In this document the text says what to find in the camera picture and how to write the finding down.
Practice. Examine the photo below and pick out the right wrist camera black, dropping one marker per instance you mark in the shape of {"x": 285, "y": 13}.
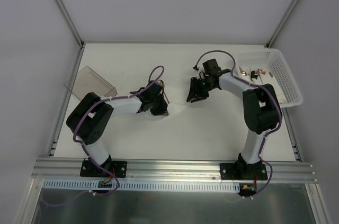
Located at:
{"x": 211, "y": 67}

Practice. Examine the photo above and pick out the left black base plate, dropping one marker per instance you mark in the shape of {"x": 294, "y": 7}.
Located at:
{"x": 117, "y": 168}

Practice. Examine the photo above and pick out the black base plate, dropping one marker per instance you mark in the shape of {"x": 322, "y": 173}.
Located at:
{"x": 117, "y": 168}
{"x": 238, "y": 171}

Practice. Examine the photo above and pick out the white plastic basket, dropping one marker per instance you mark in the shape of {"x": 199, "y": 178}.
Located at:
{"x": 273, "y": 61}

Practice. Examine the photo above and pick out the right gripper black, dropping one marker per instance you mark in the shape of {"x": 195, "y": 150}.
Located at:
{"x": 197, "y": 90}

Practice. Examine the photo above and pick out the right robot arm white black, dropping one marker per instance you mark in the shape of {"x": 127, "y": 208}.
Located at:
{"x": 262, "y": 113}

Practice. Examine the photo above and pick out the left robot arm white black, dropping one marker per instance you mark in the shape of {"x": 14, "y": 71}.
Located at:
{"x": 89, "y": 119}

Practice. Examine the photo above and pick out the smoky transparent plastic container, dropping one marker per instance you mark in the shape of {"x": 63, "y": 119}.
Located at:
{"x": 86, "y": 81}

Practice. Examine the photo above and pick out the white paper napkin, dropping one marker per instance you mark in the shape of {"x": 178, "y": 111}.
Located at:
{"x": 177, "y": 102}

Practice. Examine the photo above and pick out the rolled napkin bundle in basket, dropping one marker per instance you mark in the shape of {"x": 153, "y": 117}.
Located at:
{"x": 245, "y": 75}

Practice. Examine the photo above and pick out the aluminium front rail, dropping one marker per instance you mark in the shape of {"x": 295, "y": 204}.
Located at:
{"x": 172, "y": 170}

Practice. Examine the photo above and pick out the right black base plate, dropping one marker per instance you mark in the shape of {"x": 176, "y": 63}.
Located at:
{"x": 238, "y": 171}

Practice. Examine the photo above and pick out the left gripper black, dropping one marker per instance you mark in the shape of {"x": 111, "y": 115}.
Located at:
{"x": 158, "y": 106}

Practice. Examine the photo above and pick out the white slotted cable duct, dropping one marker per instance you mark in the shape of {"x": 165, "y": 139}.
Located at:
{"x": 228, "y": 187}

